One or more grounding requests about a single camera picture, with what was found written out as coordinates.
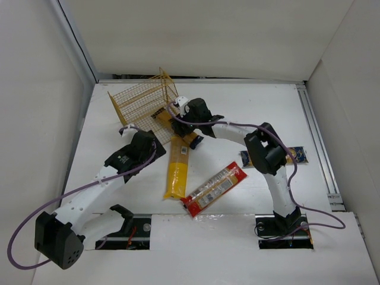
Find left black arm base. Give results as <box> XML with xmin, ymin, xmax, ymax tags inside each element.
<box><xmin>95</xmin><ymin>214</ymin><xmax>152</xmax><ymax>251</ymax></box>

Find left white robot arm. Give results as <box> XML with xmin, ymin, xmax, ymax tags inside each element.
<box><xmin>34</xmin><ymin>129</ymin><xmax>166</xmax><ymax>270</ymax></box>

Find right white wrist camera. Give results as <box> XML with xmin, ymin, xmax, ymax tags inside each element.
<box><xmin>174</xmin><ymin>96</ymin><xmax>190</xmax><ymax>117</ymax></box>

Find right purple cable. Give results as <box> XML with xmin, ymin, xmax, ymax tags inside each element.
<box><xmin>166</xmin><ymin>102</ymin><xmax>347</xmax><ymax>241</ymax></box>

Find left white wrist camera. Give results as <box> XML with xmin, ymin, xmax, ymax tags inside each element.
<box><xmin>118</xmin><ymin>124</ymin><xmax>136</xmax><ymax>136</ymax></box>

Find purple cable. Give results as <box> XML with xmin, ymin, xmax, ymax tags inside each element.
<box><xmin>6</xmin><ymin>126</ymin><xmax>157</xmax><ymax>270</ymax></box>
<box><xmin>166</xmin><ymin>102</ymin><xmax>347</xmax><ymax>241</ymax></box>

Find red white spaghetti bag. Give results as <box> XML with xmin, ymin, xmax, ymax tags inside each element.
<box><xmin>180</xmin><ymin>161</ymin><xmax>248</xmax><ymax>218</ymax></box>

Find aluminium rail right side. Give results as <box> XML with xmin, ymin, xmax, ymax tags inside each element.
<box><xmin>296</xmin><ymin>82</ymin><xmax>346</xmax><ymax>212</ymax></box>

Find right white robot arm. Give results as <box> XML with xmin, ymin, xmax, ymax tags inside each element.
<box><xmin>167</xmin><ymin>97</ymin><xmax>301</xmax><ymax>233</ymax></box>

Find yellow wire mesh shelf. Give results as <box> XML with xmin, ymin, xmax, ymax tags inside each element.
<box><xmin>108</xmin><ymin>68</ymin><xmax>178</xmax><ymax>145</ymax></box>

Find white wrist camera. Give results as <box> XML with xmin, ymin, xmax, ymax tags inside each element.
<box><xmin>118</xmin><ymin>124</ymin><xmax>136</xmax><ymax>136</ymax></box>
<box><xmin>174</xmin><ymin>96</ymin><xmax>190</xmax><ymax>117</ymax></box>

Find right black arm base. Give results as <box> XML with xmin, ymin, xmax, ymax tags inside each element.
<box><xmin>254</xmin><ymin>214</ymin><xmax>314</xmax><ymax>250</ymax></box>

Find blue patterned spaghetti bag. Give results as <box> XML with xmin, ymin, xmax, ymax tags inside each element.
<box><xmin>240</xmin><ymin>147</ymin><xmax>308</xmax><ymax>168</ymax></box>

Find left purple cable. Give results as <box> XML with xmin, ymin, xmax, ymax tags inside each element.
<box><xmin>6</xmin><ymin>126</ymin><xmax>157</xmax><ymax>270</ymax></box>

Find yellow spaghetti bag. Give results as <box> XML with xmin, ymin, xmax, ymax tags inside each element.
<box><xmin>163</xmin><ymin>136</ymin><xmax>190</xmax><ymax>199</ymax></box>

